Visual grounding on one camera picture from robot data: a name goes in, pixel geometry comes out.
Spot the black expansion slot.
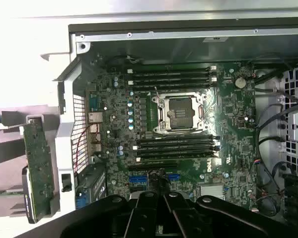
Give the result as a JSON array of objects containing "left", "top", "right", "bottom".
[{"left": 127, "top": 160, "right": 179, "bottom": 170}]

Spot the black wire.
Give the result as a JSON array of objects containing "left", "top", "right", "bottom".
[{"left": 253, "top": 74, "right": 298, "bottom": 110}]

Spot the green motherboard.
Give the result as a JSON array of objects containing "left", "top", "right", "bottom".
[{"left": 85, "top": 61, "right": 258, "bottom": 216}]

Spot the green RAM stick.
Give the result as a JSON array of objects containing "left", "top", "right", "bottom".
[{"left": 0, "top": 188, "right": 24, "bottom": 196}]

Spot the grey open PC case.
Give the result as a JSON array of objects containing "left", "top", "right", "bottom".
[{"left": 41, "top": 11, "right": 298, "bottom": 235}]

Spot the silver chipset heat sink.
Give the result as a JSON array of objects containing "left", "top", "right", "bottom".
[{"left": 200, "top": 184, "right": 226, "bottom": 200}]

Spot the silver CPU socket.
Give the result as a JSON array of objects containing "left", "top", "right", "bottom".
[{"left": 151, "top": 92, "right": 206, "bottom": 136}]

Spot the black RAM slot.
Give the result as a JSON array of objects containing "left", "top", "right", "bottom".
[
  {"left": 131, "top": 83, "right": 213, "bottom": 90},
  {"left": 136, "top": 154, "right": 214, "bottom": 163},
  {"left": 133, "top": 72, "right": 217, "bottom": 79},
  {"left": 126, "top": 65, "right": 217, "bottom": 73},
  {"left": 128, "top": 78, "right": 217, "bottom": 86},
  {"left": 136, "top": 148, "right": 219, "bottom": 157},
  {"left": 136, "top": 142, "right": 220, "bottom": 150}
]

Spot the silver coin battery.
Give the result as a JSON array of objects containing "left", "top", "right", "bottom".
[{"left": 234, "top": 76, "right": 247, "bottom": 89}]

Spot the black case fan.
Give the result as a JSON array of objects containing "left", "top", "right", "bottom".
[{"left": 282, "top": 173, "right": 298, "bottom": 224}]

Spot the red wire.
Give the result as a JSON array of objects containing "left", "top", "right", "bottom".
[{"left": 73, "top": 122, "right": 100, "bottom": 173}]

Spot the blue expansion slot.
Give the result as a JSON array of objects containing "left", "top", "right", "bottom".
[{"left": 129, "top": 174, "right": 181, "bottom": 186}]

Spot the grey parts rack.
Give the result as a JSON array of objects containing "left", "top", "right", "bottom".
[{"left": 0, "top": 105, "right": 62, "bottom": 220}]

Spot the silver metal disk bay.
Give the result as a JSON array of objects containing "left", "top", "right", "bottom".
[{"left": 279, "top": 65, "right": 298, "bottom": 176}]

